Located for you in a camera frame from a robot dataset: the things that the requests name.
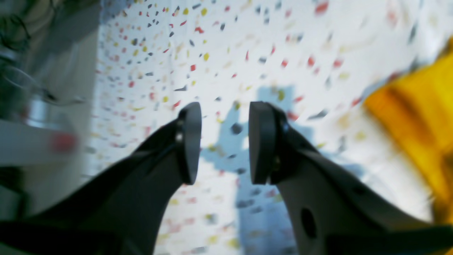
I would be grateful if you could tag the terrazzo pattern table cloth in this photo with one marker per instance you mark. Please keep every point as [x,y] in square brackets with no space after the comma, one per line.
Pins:
[315,59]

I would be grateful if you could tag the yellow T-shirt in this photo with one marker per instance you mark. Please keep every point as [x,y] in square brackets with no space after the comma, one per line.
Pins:
[416,110]

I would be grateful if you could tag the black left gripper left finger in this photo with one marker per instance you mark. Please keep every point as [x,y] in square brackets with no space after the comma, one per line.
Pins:
[120,211]

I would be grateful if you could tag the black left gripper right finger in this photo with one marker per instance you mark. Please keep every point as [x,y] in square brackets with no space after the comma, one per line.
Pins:
[331,211]

